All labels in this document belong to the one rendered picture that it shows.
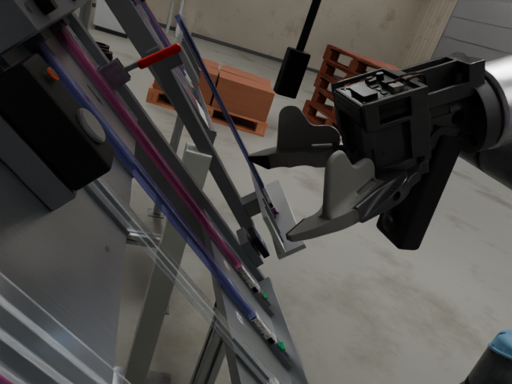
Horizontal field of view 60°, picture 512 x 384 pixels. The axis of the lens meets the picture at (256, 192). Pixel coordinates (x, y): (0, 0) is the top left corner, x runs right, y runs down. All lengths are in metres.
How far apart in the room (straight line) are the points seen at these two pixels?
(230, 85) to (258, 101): 0.31
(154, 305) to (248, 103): 3.33
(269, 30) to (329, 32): 1.60
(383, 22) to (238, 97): 8.62
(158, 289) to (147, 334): 0.15
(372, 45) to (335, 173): 12.23
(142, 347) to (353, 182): 1.03
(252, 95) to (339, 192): 4.01
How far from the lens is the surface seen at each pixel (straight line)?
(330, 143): 0.43
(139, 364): 1.35
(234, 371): 0.47
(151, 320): 1.24
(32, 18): 0.28
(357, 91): 0.37
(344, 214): 0.33
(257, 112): 4.37
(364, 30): 12.32
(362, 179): 0.35
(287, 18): 11.34
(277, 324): 0.75
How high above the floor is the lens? 1.17
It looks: 22 degrees down
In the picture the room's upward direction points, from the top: 19 degrees clockwise
